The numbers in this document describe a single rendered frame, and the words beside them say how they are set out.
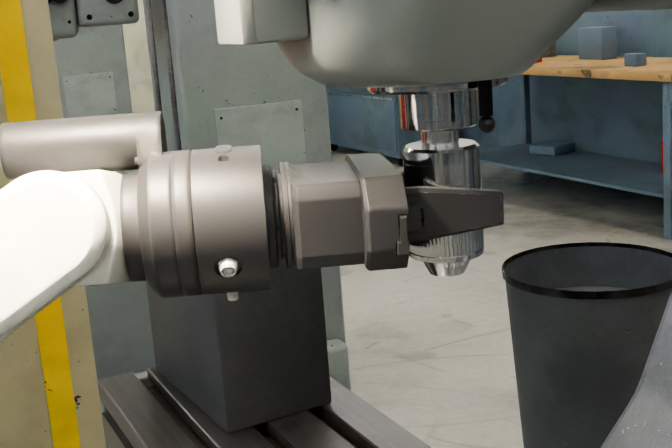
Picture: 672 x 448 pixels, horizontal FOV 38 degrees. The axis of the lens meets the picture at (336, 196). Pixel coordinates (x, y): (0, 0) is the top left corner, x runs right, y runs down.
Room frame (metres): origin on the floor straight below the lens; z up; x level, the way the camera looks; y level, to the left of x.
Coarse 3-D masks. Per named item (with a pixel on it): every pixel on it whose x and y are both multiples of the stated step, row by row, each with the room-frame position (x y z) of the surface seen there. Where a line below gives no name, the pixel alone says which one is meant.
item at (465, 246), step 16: (416, 176) 0.57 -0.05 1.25; (432, 176) 0.57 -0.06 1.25; (448, 176) 0.57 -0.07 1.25; (464, 176) 0.57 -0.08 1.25; (480, 176) 0.58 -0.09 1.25; (432, 240) 0.57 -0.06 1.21; (448, 240) 0.57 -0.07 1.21; (464, 240) 0.57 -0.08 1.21; (480, 240) 0.58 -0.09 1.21; (416, 256) 0.58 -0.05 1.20; (432, 256) 0.57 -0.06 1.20; (448, 256) 0.57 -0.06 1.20; (464, 256) 0.57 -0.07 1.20
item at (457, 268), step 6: (426, 264) 0.58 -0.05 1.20; (432, 264) 0.58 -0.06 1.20; (438, 264) 0.58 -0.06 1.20; (444, 264) 0.58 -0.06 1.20; (450, 264) 0.58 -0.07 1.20; (456, 264) 0.58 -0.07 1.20; (462, 264) 0.58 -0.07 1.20; (432, 270) 0.58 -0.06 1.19; (438, 270) 0.58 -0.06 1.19; (444, 270) 0.58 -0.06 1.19; (450, 270) 0.58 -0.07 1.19; (456, 270) 0.58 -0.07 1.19; (462, 270) 0.58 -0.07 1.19; (444, 276) 0.58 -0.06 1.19
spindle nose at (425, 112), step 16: (400, 96) 0.58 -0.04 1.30; (416, 96) 0.57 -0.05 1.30; (432, 96) 0.57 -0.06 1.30; (448, 96) 0.57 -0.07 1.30; (464, 96) 0.57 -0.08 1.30; (400, 112) 0.59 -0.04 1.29; (416, 112) 0.57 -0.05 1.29; (432, 112) 0.57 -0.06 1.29; (448, 112) 0.57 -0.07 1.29; (464, 112) 0.57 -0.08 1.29; (416, 128) 0.57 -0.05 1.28; (432, 128) 0.57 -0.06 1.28; (448, 128) 0.57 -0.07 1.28
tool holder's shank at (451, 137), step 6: (426, 132) 0.58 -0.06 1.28; (432, 132) 0.58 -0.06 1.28; (438, 132) 0.58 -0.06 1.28; (444, 132) 0.58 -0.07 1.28; (450, 132) 0.58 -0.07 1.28; (456, 132) 0.58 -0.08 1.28; (426, 138) 0.58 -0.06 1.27; (432, 138) 0.58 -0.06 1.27; (438, 138) 0.58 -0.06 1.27; (444, 138) 0.58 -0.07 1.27; (450, 138) 0.58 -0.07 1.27; (456, 138) 0.58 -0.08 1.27; (426, 144) 0.58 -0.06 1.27; (432, 144) 0.58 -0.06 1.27; (438, 144) 0.58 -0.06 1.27; (444, 144) 0.58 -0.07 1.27; (450, 144) 0.58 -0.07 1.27
